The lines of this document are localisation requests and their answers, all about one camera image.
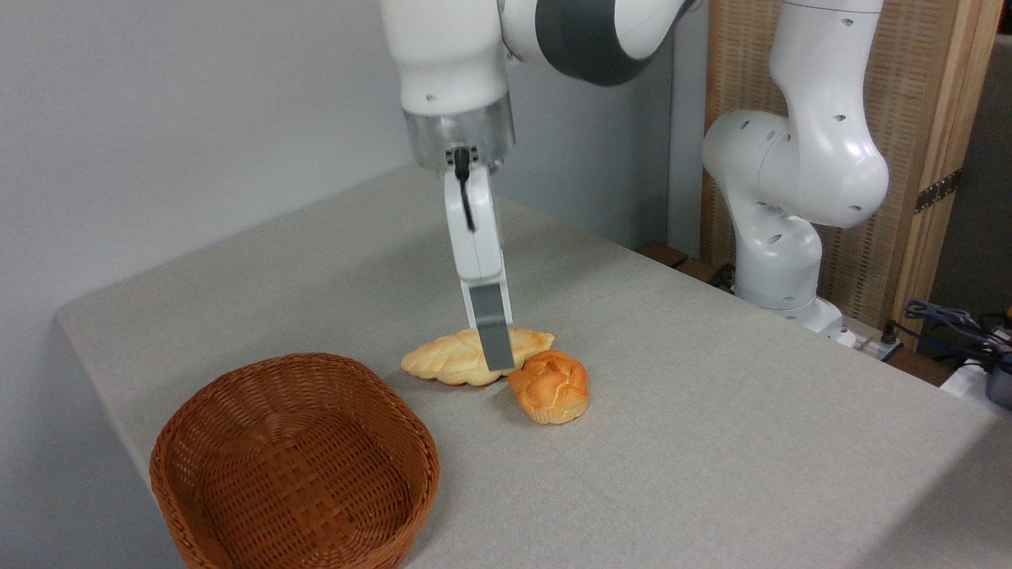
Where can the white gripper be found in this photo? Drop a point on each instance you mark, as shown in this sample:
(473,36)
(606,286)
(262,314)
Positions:
(478,245)

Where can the round knotted bread roll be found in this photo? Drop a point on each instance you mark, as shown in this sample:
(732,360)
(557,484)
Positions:
(552,387)

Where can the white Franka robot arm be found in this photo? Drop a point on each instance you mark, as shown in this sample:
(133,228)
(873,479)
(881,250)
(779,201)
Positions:
(458,55)

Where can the flat braided bread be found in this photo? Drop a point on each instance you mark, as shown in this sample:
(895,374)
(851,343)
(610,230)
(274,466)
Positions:
(447,357)

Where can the brown wicker basket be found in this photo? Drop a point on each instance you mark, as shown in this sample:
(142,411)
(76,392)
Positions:
(237,442)

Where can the black metal hinge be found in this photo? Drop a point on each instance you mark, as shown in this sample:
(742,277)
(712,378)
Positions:
(938,190)

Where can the white box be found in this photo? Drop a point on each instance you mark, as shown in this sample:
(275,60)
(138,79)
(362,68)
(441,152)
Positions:
(966,383)

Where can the wooden framed woven screen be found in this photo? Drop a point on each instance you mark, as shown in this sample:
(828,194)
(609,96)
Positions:
(925,95)

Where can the grey plastic container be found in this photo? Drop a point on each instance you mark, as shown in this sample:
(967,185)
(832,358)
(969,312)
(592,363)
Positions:
(1000,387)

